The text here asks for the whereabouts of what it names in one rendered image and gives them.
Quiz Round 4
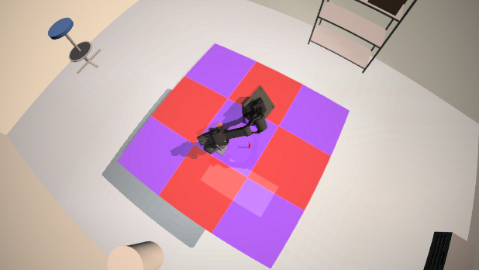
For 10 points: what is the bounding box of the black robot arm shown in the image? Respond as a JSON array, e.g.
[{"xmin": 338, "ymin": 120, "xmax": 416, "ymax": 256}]
[{"xmin": 197, "ymin": 98, "xmax": 268, "ymax": 148}]

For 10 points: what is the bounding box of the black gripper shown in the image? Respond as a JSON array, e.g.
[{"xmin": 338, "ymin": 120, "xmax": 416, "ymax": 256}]
[{"xmin": 204, "ymin": 126, "xmax": 227, "ymax": 154}]

